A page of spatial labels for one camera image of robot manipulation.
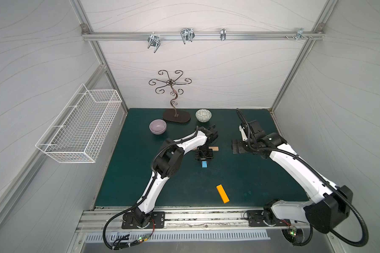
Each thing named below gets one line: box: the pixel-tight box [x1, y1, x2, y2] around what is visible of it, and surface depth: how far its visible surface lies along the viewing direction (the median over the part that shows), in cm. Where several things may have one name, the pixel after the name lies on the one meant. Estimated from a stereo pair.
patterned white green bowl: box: [195, 108, 213, 123], surface depth 117 cm
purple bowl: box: [149, 119, 167, 135], surface depth 107 cm
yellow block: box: [216, 184, 230, 204], surface depth 82 cm
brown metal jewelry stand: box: [148, 69, 193, 123], surface depth 104 cm
